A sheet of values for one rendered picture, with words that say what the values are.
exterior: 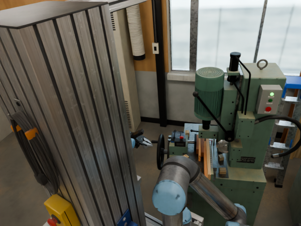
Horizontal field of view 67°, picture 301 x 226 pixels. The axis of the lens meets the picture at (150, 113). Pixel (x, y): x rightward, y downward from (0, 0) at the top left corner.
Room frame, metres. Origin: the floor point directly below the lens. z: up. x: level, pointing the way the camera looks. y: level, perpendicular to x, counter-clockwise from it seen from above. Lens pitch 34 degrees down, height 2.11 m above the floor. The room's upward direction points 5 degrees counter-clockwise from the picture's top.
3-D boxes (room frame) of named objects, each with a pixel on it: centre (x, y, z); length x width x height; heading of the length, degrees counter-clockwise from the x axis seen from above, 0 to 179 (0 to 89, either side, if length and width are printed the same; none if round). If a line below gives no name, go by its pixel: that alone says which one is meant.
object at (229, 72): (1.25, -0.52, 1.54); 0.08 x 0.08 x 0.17; 77
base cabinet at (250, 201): (1.26, -0.50, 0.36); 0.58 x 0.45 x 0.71; 77
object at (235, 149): (1.09, -0.53, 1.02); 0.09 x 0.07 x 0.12; 167
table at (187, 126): (1.29, -0.28, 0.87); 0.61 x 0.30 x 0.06; 167
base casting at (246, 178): (1.26, -0.51, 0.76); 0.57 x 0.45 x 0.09; 77
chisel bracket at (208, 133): (1.28, -0.41, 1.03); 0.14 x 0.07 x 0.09; 77
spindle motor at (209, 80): (1.29, -0.39, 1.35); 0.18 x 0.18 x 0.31
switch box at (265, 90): (1.08, -0.67, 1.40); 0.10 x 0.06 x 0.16; 77
